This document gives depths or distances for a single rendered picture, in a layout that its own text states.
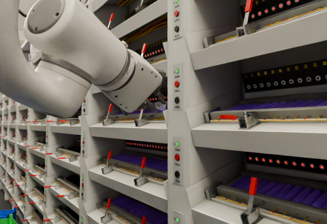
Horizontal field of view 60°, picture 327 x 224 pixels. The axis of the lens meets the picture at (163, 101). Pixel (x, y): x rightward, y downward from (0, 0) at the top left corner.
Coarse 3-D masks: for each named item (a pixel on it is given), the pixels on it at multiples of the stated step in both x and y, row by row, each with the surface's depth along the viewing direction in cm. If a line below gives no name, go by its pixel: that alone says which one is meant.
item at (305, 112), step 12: (276, 108) 58; (288, 108) 55; (300, 108) 53; (312, 108) 50; (324, 108) 49; (264, 120) 57; (276, 120) 54; (288, 120) 52; (300, 120) 51; (312, 120) 49; (324, 120) 47
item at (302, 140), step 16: (224, 96) 77; (256, 96) 75; (192, 112) 70; (208, 112) 71; (192, 128) 70; (208, 128) 66; (224, 128) 62; (256, 128) 56; (272, 128) 53; (288, 128) 51; (304, 128) 48; (320, 128) 46; (208, 144) 66; (224, 144) 62; (240, 144) 58; (256, 144) 55; (272, 144) 52; (288, 144) 49; (304, 144) 47; (320, 144) 45
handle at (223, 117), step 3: (243, 114) 58; (246, 114) 58; (222, 117) 54; (225, 117) 54; (228, 117) 54; (231, 117) 55; (234, 117) 55; (237, 117) 56; (240, 117) 56; (243, 117) 57
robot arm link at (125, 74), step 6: (126, 48) 46; (132, 60) 47; (126, 66) 45; (132, 66) 46; (126, 72) 45; (120, 78) 45; (126, 78) 46; (108, 84) 45; (114, 84) 46; (120, 84) 46; (108, 90) 47
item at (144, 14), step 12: (156, 0) 116; (132, 12) 131; (144, 12) 91; (156, 12) 87; (120, 24) 105; (132, 24) 99; (144, 24) 93; (156, 24) 106; (120, 36) 107; (132, 36) 119
